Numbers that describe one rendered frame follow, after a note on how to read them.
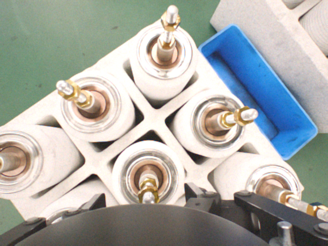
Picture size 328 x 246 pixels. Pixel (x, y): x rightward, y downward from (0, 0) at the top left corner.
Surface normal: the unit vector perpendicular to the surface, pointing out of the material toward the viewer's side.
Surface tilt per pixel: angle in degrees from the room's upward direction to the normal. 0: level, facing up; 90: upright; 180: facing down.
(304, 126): 88
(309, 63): 90
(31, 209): 0
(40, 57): 0
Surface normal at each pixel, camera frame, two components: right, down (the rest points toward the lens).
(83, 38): 0.08, -0.08
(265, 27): -0.79, 0.60
